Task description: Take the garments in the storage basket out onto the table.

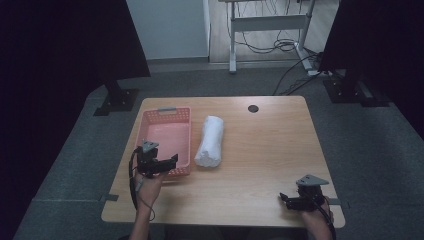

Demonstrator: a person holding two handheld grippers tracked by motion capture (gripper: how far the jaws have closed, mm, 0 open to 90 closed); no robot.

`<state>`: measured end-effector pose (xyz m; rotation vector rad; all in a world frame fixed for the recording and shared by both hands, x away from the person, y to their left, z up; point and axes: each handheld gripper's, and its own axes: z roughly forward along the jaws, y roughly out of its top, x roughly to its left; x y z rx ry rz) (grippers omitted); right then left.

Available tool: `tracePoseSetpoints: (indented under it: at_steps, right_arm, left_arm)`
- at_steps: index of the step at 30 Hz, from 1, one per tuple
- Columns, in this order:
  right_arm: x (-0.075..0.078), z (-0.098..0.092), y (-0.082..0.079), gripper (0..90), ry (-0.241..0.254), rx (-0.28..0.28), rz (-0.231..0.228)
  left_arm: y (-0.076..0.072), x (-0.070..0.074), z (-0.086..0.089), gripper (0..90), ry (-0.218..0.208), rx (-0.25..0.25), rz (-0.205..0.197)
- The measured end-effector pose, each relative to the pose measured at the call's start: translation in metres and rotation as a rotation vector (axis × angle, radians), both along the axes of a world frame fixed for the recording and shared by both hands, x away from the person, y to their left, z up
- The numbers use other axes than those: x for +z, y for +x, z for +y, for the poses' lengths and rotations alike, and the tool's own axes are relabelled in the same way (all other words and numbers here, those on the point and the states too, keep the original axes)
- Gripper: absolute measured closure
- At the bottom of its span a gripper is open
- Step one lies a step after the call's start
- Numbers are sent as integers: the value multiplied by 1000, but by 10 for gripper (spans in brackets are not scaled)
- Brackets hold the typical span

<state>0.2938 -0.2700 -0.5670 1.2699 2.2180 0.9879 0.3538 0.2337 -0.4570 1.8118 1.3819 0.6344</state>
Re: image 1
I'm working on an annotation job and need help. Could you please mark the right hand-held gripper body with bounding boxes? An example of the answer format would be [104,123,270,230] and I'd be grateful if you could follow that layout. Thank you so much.
[287,174,330,213]

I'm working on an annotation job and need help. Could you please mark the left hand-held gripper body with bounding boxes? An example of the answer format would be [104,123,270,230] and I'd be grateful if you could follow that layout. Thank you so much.
[135,139,172,178]

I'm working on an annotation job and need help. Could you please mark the pink plastic basket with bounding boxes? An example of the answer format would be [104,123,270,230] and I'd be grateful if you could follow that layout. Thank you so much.
[134,106,193,178]

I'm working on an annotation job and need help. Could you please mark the white towel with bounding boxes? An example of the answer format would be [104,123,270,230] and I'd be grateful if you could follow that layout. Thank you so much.
[193,115,225,168]

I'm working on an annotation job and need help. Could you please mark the person's right hand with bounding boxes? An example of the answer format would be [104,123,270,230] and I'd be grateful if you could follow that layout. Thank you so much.
[300,196,334,224]

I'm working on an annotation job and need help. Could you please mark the black stand base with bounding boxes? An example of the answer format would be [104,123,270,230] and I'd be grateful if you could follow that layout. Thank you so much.
[93,79,140,117]
[322,69,391,108]

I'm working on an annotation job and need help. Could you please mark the black curtain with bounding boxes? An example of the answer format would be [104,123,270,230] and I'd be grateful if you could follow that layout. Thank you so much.
[318,0,424,138]
[0,0,152,201]

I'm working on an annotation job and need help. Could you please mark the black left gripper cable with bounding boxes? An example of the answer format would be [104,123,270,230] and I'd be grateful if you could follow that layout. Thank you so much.
[128,148,140,211]

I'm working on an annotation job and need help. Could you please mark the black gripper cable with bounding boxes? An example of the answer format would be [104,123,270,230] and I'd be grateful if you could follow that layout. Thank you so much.
[314,196,338,240]
[128,148,140,211]

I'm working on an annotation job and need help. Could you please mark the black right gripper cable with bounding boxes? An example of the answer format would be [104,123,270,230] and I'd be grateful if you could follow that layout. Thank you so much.
[314,196,338,240]

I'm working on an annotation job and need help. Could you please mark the black floor cables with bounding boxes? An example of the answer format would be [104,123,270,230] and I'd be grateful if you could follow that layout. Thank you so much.
[233,0,323,97]

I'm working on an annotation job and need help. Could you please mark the white metal desk frame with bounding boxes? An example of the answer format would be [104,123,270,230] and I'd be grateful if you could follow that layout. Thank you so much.
[218,0,321,77]

